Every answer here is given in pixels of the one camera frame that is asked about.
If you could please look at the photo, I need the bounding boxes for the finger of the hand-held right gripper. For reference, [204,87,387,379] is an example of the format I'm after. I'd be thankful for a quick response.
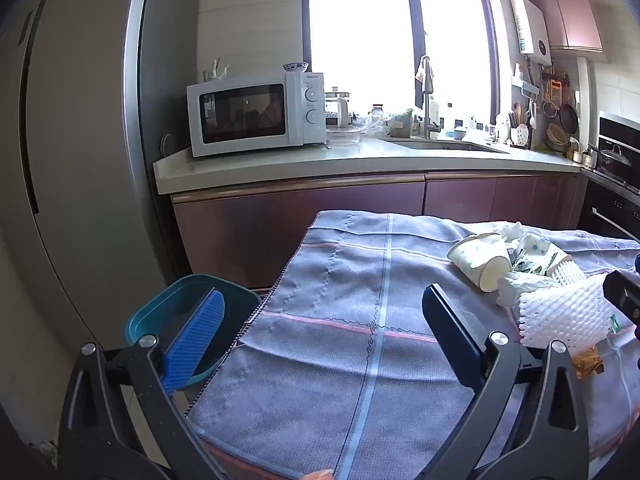
[602,270,640,333]

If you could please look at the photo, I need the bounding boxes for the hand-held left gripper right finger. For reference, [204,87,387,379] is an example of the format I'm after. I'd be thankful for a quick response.
[421,283,592,480]

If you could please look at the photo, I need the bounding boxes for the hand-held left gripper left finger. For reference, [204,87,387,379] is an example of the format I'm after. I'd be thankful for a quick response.
[57,287,236,480]

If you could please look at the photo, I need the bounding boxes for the teal plastic bin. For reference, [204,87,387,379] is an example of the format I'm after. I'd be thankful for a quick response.
[124,274,262,393]

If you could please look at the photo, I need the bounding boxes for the golden snack wrapper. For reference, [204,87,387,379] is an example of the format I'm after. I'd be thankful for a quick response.
[570,345,606,380]

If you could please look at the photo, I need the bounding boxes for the white printed paper cup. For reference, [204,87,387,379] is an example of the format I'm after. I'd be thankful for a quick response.
[446,234,512,293]
[515,234,573,278]

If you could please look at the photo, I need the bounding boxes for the white foam fruit net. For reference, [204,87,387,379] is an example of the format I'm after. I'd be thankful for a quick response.
[517,277,621,356]
[547,259,587,287]

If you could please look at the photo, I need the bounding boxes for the crumpled white tissue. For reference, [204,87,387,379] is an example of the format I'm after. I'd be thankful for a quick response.
[495,270,531,308]
[492,221,526,246]

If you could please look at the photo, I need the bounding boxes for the black built-in oven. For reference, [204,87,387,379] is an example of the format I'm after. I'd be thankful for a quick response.
[577,175,640,241]

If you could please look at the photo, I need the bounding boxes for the grey checked tablecloth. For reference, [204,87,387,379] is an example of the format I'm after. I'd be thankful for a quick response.
[185,210,640,480]

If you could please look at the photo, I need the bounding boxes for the black cooking pot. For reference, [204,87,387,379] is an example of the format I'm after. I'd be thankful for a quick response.
[588,144,633,177]

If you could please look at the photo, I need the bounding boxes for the purple base cabinet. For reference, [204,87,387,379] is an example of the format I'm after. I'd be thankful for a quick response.
[170,170,591,291]

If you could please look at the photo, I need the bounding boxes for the stack of bowls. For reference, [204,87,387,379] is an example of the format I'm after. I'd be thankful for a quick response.
[546,122,571,153]

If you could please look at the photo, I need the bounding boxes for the hanging black pan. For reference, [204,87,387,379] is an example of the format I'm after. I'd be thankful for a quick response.
[557,102,581,133]

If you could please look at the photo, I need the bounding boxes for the white dotted utensil holder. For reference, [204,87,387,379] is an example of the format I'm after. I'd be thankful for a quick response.
[507,102,532,149]

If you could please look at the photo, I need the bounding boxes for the steel kitchen sink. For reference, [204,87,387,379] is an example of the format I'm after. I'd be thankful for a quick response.
[390,137,508,154]

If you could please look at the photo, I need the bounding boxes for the white kitchen countertop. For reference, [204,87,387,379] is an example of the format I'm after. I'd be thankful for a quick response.
[152,137,583,196]

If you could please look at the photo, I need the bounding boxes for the grey refrigerator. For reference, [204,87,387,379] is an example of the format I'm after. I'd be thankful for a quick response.
[0,0,203,356]

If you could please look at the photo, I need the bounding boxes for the white microwave oven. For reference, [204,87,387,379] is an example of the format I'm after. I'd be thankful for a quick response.
[186,71,328,158]

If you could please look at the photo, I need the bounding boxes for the clear plastic bags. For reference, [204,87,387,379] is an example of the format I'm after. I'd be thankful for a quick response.
[357,110,396,136]

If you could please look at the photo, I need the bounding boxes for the glass dish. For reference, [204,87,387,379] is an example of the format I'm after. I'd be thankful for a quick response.
[327,127,361,146]

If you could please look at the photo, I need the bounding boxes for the metal kitchen faucet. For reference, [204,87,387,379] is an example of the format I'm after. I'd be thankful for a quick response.
[415,55,437,138]

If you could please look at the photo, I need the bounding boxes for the glass kettle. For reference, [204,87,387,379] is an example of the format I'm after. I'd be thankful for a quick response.
[325,87,353,128]

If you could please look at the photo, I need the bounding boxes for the small white ornament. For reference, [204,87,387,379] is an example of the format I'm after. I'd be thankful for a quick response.
[202,57,231,83]

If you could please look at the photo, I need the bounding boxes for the white water heater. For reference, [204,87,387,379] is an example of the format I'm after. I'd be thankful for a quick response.
[510,0,553,66]

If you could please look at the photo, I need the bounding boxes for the kitchen window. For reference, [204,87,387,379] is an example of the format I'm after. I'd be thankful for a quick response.
[302,0,501,121]

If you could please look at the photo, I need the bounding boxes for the pink wall cabinet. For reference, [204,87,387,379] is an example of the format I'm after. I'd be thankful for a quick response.
[527,0,603,51]

